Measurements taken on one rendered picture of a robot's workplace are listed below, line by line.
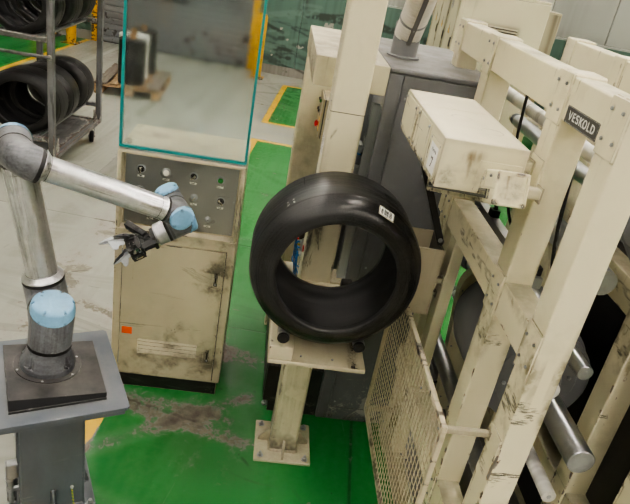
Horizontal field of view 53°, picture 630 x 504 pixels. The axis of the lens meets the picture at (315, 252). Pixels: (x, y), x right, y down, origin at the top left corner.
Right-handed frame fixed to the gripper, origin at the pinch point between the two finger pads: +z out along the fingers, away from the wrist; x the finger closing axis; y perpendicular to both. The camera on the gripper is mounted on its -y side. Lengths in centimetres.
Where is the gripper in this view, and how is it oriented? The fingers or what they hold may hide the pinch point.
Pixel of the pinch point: (105, 253)
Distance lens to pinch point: 258.9
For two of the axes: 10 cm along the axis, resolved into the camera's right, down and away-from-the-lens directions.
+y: 4.3, 7.4, -5.2
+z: -9.0, 4.2, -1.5
